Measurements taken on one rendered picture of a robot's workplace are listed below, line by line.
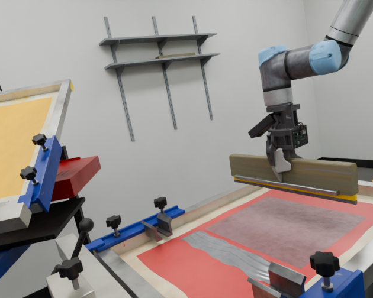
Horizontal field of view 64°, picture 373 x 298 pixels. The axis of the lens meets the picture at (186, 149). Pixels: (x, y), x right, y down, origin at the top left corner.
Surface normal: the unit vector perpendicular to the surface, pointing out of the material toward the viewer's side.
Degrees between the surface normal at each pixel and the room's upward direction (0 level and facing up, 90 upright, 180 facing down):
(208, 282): 0
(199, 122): 90
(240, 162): 88
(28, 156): 32
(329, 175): 88
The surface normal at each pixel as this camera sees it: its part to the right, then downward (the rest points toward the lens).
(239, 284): -0.18, -0.97
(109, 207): 0.56, 0.04
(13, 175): -0.11, -0.74
